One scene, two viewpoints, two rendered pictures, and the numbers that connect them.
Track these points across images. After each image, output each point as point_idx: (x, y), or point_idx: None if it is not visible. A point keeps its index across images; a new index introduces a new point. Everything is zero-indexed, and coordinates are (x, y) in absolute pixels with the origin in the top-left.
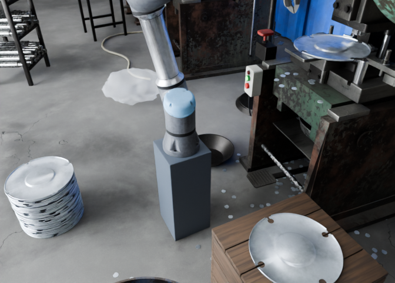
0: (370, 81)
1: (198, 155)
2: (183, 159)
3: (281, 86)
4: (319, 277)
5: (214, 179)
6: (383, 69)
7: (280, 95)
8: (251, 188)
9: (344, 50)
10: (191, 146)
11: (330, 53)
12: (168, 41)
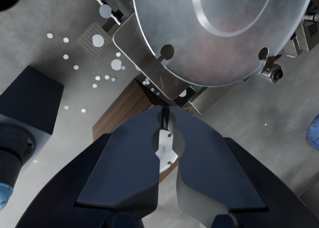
0: (263, 48)
1: (41, 146)
2: (30, 160)
3: (117, 67)
4: (167, 161)
5: (25, 17)
6: (297, 30)
7: None
8: (78, 18)
9: (259, 15)
10: (30, 157)
11: (226, 41)
12: None
